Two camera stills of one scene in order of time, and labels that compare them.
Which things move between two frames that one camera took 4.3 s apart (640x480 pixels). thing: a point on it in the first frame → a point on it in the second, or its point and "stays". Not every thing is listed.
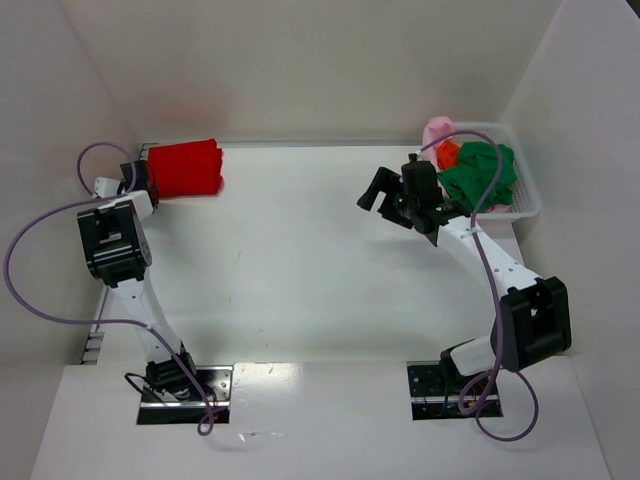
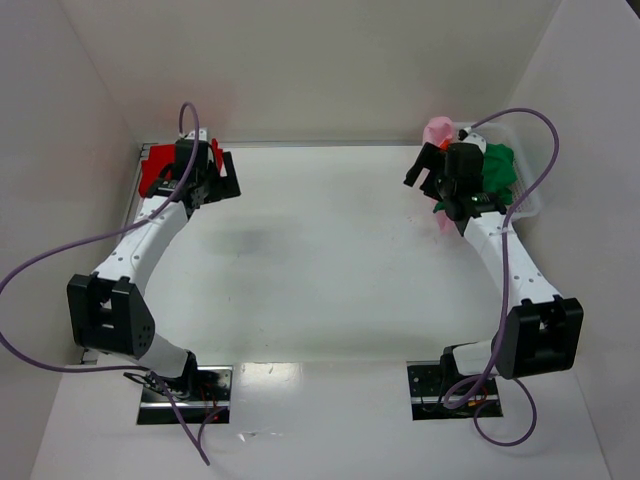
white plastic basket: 525,199 stays
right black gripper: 396,201 → 430,170
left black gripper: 138,175 → 220,185
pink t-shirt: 435,129 stays
